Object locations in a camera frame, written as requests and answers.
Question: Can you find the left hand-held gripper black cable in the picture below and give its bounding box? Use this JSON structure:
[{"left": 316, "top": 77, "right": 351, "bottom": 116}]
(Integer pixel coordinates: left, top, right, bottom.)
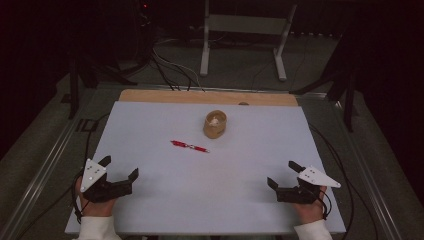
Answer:
[{"left": 70, "top": 169, "right": 84, "bottom": 225}]

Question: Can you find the black tripod stand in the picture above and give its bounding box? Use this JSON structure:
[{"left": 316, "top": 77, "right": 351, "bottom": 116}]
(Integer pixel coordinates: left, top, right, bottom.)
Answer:
[
  {"left": 289, "top": 33, "right": 359, "bottom": 133},
  {"left": 66, "top": 49, "right": 138, "bottom": 120}
]

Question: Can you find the round wooden cup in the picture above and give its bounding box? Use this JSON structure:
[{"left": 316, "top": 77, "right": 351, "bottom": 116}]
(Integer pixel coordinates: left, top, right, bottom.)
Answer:
[{"left": 202, "top": 109, "right": 229, "bottom": 140}]

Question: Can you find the wooden table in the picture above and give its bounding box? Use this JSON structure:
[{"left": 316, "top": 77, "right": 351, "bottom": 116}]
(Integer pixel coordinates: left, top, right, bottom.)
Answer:
[{"left": 118, "top": 88, "right": 300, "bottom": 107}]

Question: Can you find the red pen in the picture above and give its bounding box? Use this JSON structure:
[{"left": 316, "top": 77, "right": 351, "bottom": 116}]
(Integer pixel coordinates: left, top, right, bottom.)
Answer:
[{"left": 170, "top": 139, "right": 211, "bottom": 154}]

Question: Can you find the white metal stand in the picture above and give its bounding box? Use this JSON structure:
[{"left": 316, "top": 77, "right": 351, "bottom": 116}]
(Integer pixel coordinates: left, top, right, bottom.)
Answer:
[{"left": 199, "top": 0, "right": 299, "bottom": 83}]

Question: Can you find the black floor cable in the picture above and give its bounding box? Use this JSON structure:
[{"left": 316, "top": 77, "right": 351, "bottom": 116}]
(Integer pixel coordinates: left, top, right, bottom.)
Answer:
[
  {"left": 14, "top": 113, "right": 111, "bottom": 240},
  {"left": 150, "top": 54, "right": 193, "bottom": 92},
  {"left": 308, "top": 123, "right": 356, "bottom": 240}
]

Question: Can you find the person's left hand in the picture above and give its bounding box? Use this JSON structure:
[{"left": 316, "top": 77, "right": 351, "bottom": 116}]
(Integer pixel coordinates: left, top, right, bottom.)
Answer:
[{"left": 75, "top": 176, "right": 117, "bottom": 218}]

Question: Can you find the right hand-held gripper black cable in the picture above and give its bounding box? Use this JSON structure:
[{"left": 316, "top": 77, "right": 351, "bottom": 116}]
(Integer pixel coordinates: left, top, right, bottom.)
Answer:
[{"left": 316, "top": 189, "right": 333, "bottom": 221}]

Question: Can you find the white floor cable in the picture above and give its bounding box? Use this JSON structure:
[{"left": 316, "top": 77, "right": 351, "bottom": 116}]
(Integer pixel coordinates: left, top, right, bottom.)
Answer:
[{"left": 152, "top": 48, "right": 202, "bottom": 89}]

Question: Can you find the aluminium floor rail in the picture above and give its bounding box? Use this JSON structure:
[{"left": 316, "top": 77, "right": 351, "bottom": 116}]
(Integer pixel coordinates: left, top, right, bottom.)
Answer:
[
  {"left": 0, "top": 113, "right": 88, "bottom": 240},
  {"left": 333, "top": 99, "right": 403, "bottom": 240}
]

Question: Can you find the dark equipment rack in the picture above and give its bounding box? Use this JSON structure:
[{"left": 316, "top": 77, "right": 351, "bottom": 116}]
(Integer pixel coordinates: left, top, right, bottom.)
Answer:
[{"left": 130, "top": 0, "right": 158, "bottom": 66}]

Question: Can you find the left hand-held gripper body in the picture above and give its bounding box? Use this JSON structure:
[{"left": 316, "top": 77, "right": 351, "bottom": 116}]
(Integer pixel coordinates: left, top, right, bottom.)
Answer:
[{"left": 80, "top": 158, "right": 134, "bottom": 204}]

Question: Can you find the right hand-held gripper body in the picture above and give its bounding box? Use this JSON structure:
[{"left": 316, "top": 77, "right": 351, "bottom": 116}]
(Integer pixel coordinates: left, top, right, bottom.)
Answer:
[{"left": 276, "top": 165, "right": 342, "bottom": 205}]

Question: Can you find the person's right hand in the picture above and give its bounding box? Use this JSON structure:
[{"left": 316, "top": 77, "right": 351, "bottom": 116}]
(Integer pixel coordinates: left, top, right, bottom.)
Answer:
[{"left": 292, "top": 185, "right": 328, "bottom": 224}]

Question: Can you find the black floor bracket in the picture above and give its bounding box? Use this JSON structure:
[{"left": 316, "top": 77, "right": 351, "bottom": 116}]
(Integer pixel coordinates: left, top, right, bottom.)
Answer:
[{"left": 75, "top": 117, "right": 100, "bottom": 133}]

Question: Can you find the white table board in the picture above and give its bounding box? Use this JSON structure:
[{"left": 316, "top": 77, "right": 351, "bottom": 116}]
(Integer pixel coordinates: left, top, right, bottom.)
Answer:
[{"left": 64, "top": 100, "right": 347, "bottom": 236}]

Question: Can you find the hand-held gripper black cable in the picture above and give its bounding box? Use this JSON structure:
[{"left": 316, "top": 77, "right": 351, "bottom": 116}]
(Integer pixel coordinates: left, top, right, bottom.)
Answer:
[
  {"left": 316, "top": 189, "right": 333, "bottom": 221},
  {"left": 70, "top": 169, "right": 84, "bottom": 225}
]

